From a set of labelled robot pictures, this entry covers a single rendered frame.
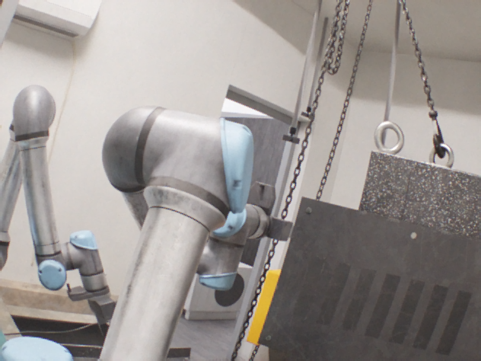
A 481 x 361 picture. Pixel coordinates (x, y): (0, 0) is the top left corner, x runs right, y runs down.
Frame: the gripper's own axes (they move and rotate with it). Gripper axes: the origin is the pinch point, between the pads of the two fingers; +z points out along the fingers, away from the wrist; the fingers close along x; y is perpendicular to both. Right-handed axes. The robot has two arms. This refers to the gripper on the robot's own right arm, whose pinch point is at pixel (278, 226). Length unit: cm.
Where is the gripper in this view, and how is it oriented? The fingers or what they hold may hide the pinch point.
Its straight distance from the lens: 123.0
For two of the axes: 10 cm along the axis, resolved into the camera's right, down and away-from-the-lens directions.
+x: 8.5, 2.4, -4.7
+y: -2.9, 9.6, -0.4
